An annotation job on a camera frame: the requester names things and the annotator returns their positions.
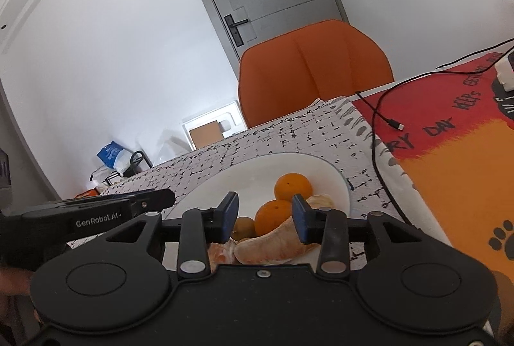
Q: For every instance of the small orange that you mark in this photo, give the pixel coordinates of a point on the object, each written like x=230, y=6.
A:
x=273, y=217
x=292, y=187

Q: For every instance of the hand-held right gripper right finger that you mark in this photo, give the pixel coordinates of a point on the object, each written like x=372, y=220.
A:
x=301, y=219

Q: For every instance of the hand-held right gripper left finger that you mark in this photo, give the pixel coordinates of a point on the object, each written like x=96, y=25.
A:
x=228, y=215

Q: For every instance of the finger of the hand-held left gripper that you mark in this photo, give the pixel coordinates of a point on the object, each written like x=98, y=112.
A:
x=156, y=200
x=128, y=193

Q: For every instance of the red and orange printed mat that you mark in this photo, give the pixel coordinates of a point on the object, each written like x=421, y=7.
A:
x=461, y=177

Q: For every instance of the person's left hand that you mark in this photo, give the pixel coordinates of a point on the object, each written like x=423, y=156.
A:
x=14, y=281

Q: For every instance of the blue and white bag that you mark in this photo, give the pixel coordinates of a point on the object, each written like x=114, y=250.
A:
x=110, y=155

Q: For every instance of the white charger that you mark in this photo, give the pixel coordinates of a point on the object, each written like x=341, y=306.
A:
x=506, y=69

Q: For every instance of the white foam packaging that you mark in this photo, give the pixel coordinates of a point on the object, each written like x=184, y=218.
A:
x=231, y=115

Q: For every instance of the white plate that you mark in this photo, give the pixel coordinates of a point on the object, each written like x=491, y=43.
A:
x=241, y=181

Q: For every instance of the orange chair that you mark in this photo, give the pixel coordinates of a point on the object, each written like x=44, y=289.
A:
x=305, y=65

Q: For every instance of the brown cardboard sheet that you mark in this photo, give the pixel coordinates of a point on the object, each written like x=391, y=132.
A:
x=205, y=135

